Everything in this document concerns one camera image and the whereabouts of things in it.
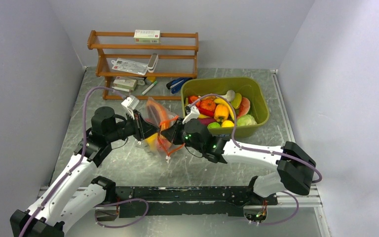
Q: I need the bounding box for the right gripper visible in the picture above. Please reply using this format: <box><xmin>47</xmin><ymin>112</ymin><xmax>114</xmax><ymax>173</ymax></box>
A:
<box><xmin>162</xmin><ymin>117</ymin><xmax>204</xmax><ymax>153</ymax></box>

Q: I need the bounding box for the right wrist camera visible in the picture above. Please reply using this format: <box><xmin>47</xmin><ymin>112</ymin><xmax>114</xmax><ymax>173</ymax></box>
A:
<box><xmin>182</xmin><ymin>105</ymin><xmax>200</xmax><ymax>124</ymax></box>

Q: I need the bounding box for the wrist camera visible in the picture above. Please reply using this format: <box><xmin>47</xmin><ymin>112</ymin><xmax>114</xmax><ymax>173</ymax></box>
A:
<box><xmin>182</xmin><ymin>105</ymin><xmax>200</xmax><ymax>124</ymax></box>
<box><xmin>121</xmin><ymin>95</ymin><xmax>140</xmax><ymax>119</ymax></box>

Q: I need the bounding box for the yellow green starfruit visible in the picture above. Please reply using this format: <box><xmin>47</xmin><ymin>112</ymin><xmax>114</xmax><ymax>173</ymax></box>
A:
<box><xmin>231</xmin><ymin>93</ymin><xmax>242</xmax><ymax>110</ymax></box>

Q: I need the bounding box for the watermelon slice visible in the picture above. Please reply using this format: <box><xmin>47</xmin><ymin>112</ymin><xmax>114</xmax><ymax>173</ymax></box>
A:
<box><xmin>237</xmin><ymin>97</ymin><xmax>251</xmax><ymax>119</ymax></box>

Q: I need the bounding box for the orange bell pepper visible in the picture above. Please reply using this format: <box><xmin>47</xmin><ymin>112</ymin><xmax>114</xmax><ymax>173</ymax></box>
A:
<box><xmin>214</xmin><ymin>104</ymin><xmax>229</xmax><ymax>123</ymax></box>

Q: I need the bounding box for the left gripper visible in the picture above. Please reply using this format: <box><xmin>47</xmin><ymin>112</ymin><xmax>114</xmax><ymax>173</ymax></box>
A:
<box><xmin>106</xmin><ymin>110</ymin><xmax>160</xmax><ymax>142</ymax></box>

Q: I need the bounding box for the blue stapler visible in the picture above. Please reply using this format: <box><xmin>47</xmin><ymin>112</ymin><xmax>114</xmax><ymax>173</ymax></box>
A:
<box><xmin>166</xmin><ymin>78</ymin><xmax>193</xmax><ymax>94</ymax></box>

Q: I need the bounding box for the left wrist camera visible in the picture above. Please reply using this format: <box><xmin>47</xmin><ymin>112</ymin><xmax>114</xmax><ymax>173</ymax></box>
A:
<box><xmin>121</xmin><ymin>95</ymin><xmax>140</xmax><ymax>119</ymax></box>

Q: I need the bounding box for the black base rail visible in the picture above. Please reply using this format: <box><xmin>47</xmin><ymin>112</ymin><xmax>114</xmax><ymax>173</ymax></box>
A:
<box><xmin>103</xmin><ymin>186</ymin><xmax>277</xmax><ymax>218</ymax></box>

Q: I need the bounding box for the green cabbage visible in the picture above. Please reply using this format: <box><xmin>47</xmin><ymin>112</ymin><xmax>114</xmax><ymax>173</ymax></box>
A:
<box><xmin>236</xmin><ymin>115</ymin><xmax>257</xmax><ymax>126</ymax></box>

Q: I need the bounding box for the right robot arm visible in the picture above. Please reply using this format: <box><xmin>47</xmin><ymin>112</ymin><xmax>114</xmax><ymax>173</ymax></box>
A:
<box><xmin>160</xmin><ymin>119</ymin><xmax>317</xmax><ymax>204</ymax></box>

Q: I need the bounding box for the clear zip top bag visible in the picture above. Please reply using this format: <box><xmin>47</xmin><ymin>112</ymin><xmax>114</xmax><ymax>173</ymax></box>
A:
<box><xmin>144</xmin><ymin>97</ymin><xmax>184</xmax><ymax>163</ymax></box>

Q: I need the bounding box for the packaged item on shelf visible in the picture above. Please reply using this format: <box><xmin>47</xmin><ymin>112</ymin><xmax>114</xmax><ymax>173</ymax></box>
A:
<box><xmin>111</xmin><ymin>58</ymin><xmax>148</xmax><ymax>76</ymax></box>

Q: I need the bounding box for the wooden shelf rack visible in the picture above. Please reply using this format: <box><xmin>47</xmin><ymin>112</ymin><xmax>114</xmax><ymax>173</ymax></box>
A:
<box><xmin>87</xmin><ymin>30</ymin><xmax>199</xmax><ymax>87</ymax></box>

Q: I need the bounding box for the red chili pepper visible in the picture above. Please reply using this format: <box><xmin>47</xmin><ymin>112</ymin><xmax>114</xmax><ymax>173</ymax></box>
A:
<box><xmin>195</xmin><ymin>99</ymin><xmax>214</xmax><ymax>117</ymax></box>

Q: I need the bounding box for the yellow lemon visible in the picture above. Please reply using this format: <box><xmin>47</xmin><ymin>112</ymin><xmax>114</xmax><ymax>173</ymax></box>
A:
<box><xmin>221</xmin><ymin>120</ymin><xmax>234</xmax><ymax>128</ymax></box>

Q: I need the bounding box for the green lime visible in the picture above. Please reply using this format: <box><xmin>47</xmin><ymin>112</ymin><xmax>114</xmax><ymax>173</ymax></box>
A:
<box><xmin>207</xmin><ymin>122</ymin><xmax>221</xmax><ymax>129</ymax></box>

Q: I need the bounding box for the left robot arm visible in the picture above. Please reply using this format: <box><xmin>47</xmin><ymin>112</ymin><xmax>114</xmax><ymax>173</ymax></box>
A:
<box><xmin>10</xmin><ymin>106</ymin><xmax>159</xmax><ymax>237</ymax></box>

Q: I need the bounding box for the papaya slice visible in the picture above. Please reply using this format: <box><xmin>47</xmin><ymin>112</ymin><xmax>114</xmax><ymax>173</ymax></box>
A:
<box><xmin>145</xmin><ymin>97</ymin><xmax>178</xmax><ymax>130</ymax></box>

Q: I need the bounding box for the white box lower shelf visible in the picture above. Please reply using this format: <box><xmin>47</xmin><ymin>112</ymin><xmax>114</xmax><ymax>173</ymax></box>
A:
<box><xmin>113</xmin><ymin>77</ymin><xmax>137</xmax><ymax>91</ymax></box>

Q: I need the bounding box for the white red box on shelf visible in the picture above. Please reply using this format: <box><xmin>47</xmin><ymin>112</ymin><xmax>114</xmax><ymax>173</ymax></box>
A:
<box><xmin>133</xmin><ymin>30</ymin><xmax>160</xmax><ymax>44</ymax></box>

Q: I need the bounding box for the white marker pen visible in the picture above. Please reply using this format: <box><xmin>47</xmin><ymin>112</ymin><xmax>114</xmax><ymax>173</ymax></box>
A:
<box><xmin>141</xmin><ymin>80</ymin><xmax>158</xmax><ymax>95</ymax></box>

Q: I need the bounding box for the yellow bell pepper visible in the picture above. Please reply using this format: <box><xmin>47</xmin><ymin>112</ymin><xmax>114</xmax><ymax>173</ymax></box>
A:
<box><xmin>145</xmin><ymin>133</ymin><xmax>158</xmax><ymax>152</ymax></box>

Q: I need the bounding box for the olive green plastic bin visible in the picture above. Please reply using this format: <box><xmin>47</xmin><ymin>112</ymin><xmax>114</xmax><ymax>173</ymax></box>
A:
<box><xmin>180</xmin><ymin>77</ymin><xmax>269</xmax><ymax>138</ymax></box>

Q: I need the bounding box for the small orange tangerine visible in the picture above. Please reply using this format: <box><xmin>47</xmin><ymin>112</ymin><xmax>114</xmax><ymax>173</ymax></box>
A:
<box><xmin>189</xmin><ymin>95</ymin><xmax>199</xmax><ymax>104</ymax></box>

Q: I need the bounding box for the white case on shelf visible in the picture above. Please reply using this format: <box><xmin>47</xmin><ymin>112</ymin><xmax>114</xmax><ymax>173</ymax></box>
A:
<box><xmin>147</xmin><ymin>53</ymin><xmax>158</xmax><ymax>73</ymax></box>

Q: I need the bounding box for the purple sweet potato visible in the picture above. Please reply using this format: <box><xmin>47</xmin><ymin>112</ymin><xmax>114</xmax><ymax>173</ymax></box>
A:
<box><xmin>197</xmin><ymin>118</ymin><xmax>216</xmax><ymax>126</ymax></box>

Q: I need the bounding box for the orange mini pumpkin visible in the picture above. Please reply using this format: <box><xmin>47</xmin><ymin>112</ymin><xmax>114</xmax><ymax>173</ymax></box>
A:
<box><xmin>200</xmin><ymin>99</ymin><xmax>216</xmax><ymax>112</ymax></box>

